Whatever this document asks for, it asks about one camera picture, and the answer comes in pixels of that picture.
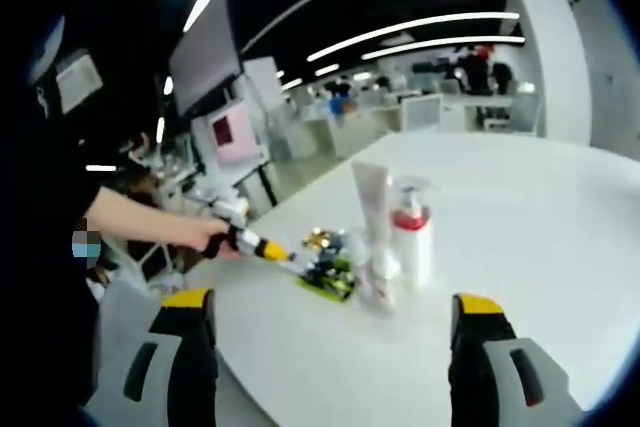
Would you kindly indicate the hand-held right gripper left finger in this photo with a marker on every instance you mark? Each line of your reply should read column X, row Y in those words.
column 195, row 372

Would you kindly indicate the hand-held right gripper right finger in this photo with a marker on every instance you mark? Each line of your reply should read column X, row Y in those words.
column 472, row 372

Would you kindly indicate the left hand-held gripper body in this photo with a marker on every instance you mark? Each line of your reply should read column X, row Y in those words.
column 232, row 209

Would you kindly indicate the green black skincare sachet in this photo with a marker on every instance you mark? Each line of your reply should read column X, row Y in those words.
column 330, row 282

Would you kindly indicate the dark blue skincare sachet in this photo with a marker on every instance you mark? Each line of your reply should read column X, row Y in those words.
column 340, row 243

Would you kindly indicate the tall white skincare tube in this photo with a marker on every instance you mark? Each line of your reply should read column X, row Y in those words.
column 371, row 197

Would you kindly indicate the white red-collared skincare pump bottle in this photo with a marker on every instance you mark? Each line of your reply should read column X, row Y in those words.
column 412, row 257

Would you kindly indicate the person's left hand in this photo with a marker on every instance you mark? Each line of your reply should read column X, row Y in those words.
column 205, row 237

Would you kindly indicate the pink white display board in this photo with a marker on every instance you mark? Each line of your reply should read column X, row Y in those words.
column 230, row 137

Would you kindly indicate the large dark monitor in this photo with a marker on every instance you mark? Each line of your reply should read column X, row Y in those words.
column 205, row 57

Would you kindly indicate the person's black clothing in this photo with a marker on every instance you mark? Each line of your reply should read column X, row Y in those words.
column 40, row 297

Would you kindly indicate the grey rectangular panel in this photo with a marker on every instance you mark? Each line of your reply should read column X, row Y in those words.
column 80, row 79

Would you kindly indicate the white desk partition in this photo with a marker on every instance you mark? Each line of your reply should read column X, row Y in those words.
column 422, row 113

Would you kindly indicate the long ceiling light strip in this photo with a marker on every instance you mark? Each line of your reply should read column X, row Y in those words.
column 450, row 42
column 425, row 22

